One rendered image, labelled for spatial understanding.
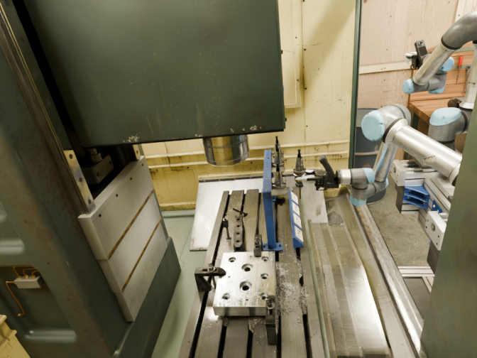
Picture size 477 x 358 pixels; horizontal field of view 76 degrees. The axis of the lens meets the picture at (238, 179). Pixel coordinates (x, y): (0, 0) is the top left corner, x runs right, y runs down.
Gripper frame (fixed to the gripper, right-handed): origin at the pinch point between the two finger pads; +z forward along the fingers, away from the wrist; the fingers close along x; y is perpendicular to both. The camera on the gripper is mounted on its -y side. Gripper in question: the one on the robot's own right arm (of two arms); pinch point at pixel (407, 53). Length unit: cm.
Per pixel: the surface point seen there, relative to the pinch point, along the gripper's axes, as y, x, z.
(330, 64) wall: -7.5, -48.2, -1.6
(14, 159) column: -32, -170, -113
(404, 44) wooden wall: 23, 76, 127
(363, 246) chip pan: 83, -63, -59
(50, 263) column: 1, -180, -112
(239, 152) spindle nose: -10, -116, -96
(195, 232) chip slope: 69, -158, -20
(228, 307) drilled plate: 42, -135, -111
